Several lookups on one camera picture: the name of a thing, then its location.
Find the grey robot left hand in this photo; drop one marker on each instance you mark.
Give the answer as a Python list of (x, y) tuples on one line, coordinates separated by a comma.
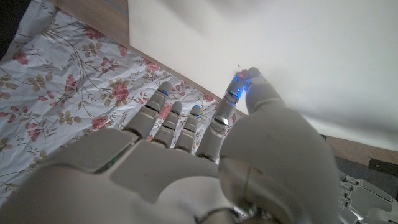
[(367, 205)]

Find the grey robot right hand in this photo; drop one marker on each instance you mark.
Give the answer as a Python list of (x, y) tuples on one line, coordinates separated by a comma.
[(186, 174)]

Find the red push pin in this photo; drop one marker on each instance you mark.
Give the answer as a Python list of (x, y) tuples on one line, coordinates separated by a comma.
[(241, 73)]

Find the cream foam board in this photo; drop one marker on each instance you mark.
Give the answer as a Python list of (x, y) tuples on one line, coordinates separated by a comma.
[(280, 37)]

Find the floral backdrop cloth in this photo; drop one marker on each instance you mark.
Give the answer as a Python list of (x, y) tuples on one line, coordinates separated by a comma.
[(62, 77)]

